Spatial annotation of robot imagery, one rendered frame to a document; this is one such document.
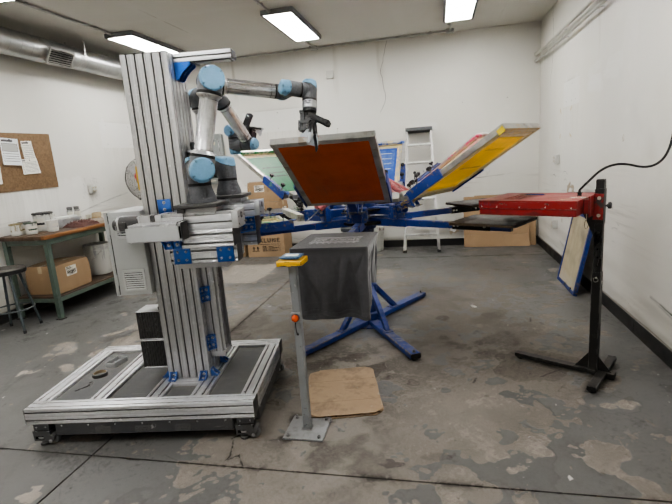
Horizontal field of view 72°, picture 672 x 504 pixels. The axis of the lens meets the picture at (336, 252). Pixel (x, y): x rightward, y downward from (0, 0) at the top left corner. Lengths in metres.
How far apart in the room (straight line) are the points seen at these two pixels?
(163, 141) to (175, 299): 0.87
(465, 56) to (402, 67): 0.87
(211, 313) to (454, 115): 5.14
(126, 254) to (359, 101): 5.07
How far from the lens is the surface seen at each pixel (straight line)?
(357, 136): 2.52
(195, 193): 2.43
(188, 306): 2.78
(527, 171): 7.20
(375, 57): 7.25
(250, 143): 3.11
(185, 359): 2.91
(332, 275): 2.60
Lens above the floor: 1.44
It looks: 12 degrees down
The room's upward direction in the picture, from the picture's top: 4 degrees counter-clockwise
